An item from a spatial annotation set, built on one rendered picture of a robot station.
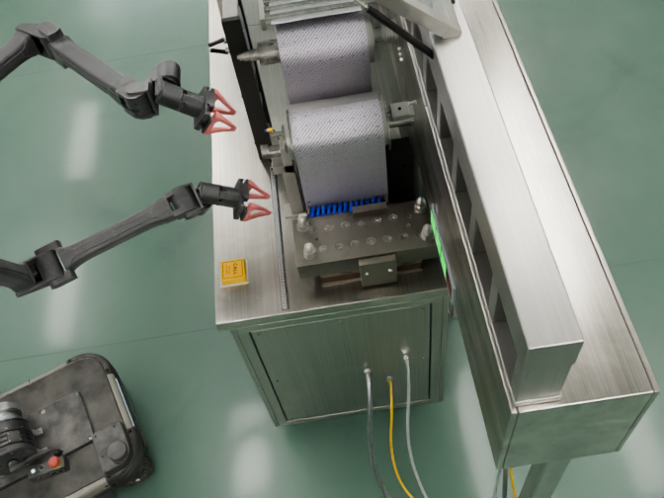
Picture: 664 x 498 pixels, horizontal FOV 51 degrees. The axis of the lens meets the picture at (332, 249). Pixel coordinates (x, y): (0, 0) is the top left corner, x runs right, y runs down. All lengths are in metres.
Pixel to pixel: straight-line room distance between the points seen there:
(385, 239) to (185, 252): 1.57
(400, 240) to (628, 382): 0.82
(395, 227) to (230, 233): 0.53
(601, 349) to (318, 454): 1.62
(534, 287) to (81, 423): 1.98
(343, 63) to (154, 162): 1.94
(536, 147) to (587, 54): 2.53
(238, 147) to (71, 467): 1.26
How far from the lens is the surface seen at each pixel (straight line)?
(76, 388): 2.84
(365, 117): 1.81
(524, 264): 1.11
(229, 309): 2.00
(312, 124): 1.81
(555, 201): 1.47
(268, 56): 1.97
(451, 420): 2.76
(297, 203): 2.10
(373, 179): 1.93
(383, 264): 1.88
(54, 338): 3.29
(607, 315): 1.34
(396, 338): 2.17
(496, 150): 1.25
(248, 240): 2.12
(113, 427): 2.66
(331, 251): 1.89
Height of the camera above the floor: 2.57
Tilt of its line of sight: 55 degrees down
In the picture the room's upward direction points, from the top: 10 degrees counter-clockwise
